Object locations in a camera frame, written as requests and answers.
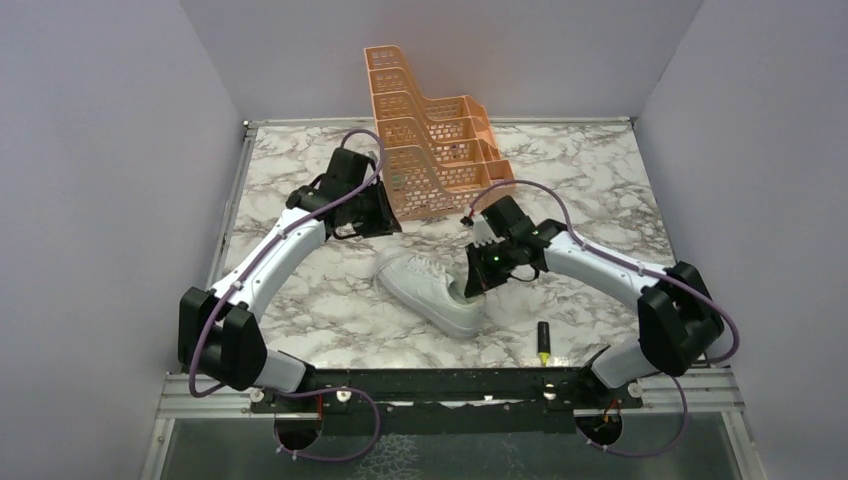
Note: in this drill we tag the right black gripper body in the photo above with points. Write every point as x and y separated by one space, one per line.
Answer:
503 259

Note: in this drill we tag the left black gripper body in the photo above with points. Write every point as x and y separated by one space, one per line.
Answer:
369 214

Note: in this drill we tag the white sneaker shoe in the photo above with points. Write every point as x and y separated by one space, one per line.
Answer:
430 289

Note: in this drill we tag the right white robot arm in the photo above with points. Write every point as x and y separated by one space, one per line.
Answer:
675 324

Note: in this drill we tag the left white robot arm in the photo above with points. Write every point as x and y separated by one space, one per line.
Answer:
219 333

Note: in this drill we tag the black yellow highlighter marker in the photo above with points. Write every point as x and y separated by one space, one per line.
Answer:
543 342

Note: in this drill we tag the orange plastic file organizer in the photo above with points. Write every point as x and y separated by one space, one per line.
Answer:
442 152

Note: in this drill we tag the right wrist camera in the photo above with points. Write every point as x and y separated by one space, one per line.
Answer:
502 220

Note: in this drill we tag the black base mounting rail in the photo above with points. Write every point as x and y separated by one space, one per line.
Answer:
351 402

